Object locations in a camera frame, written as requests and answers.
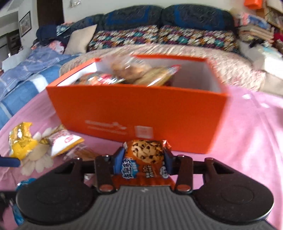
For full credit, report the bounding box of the chocolate chip cookie packet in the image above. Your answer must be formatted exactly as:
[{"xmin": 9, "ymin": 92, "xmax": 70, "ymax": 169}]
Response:
[{"xmin": 112, "ymin": 139, "xmax": 175, "ymax": 189}]

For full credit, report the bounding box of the blue snack packet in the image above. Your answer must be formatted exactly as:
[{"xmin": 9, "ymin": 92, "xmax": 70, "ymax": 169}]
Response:
[{"xmin": 16, "ymin": 178, "xmax": 36, "ymax": 191}]

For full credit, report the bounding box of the yellow snack packet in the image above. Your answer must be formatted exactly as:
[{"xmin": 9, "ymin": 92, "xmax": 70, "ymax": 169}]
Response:
[{"xmin": 9, "ymin": 122, "xmax": 38, "ymax": 160}]

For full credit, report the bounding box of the white pink snack packet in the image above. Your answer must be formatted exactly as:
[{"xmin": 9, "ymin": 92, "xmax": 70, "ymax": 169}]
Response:
[{"xmin": 47, "ymin": 129, "xmax": 84, "ymax": 158}]

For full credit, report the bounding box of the orange cardboard box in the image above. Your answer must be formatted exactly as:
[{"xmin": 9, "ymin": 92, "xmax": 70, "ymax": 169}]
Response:
[{"xmin": 47, "ymin": 55, "xmax": 228, "ymax": 154}]

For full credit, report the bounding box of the clear bag of pastries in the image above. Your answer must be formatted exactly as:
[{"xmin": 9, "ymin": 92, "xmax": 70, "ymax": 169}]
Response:
[{"xmin": 102, "ymin": 55, "xmax": 152, "ymax": 84}]

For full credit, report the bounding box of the blue striped blanket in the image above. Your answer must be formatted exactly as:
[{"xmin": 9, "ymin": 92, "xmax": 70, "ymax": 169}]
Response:
[{"xmin": 1, "ymin": 47, "xmax": 78, "ymax": 127}]

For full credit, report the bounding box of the cream pillow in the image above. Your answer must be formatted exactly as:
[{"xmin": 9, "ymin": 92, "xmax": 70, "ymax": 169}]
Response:
[{"xmin": 64, "ymin": 24, "xmax": 97, "ymax": 55}]

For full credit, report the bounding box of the right floral cushion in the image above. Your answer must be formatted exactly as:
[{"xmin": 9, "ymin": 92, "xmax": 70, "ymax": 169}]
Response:
[{"xmin": 158, "ymin": 25, "xmax": 239, "ymax": 54}]

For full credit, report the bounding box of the floral cushion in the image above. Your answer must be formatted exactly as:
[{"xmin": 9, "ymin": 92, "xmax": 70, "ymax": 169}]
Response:
[
  {"xmin": 87, "ymin": 25, "xmax": 159, "ymax": 51},
  {"xmin": 158, "ymin": 25, "xmax": 239, "ymax": 54}
]

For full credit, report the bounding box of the left floral cushion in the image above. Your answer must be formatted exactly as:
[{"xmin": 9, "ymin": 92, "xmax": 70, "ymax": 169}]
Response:
[{"xmin": 87, "ymin": 25, "xmax": 159, "ymax": 51}]

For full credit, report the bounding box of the dark blue sofa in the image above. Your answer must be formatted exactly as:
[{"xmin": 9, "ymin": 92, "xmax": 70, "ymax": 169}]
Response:
[{"xmin": 69, "ymin": 4, "xmax": 235, "ymax": 32}]

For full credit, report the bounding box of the stack of books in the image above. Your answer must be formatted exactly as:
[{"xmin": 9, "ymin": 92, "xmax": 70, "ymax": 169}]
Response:
[{"xmin": 233, "ymin": 12, "xmax": 274, "ymax": 43}]

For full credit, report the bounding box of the framed wall picture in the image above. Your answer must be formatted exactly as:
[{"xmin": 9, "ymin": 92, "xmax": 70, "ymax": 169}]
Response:
[{"xmin": 19, "ymin": 11, "xmax": 32, "ymax": 37}]

